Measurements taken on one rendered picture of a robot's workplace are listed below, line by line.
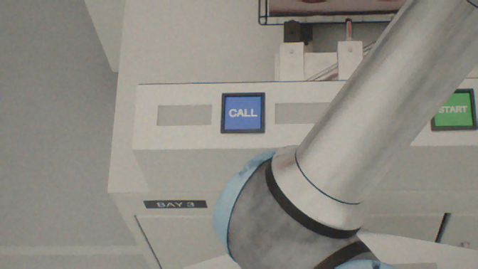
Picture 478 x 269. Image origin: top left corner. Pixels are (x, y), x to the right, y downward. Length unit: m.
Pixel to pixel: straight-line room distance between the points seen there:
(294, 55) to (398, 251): 0.30
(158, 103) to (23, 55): 1.29
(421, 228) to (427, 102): 0.58
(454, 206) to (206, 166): 0.37
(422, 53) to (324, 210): 0.19
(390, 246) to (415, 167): 0.11
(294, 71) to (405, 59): 0.43
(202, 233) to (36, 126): 0.99
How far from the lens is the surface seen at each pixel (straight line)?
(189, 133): 1.14
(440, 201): 1.30
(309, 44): 1.32
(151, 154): 1.15
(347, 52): 1.24
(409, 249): 1.22
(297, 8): 1.29
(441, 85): 0.82
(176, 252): 1.50
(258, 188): 0.92
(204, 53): 1.36
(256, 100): 1.14
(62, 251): 2.16
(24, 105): 2.35
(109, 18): 2.03
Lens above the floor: 1.97
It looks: 63 degrees down
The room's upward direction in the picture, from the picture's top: 10 degrees counter-clockwise
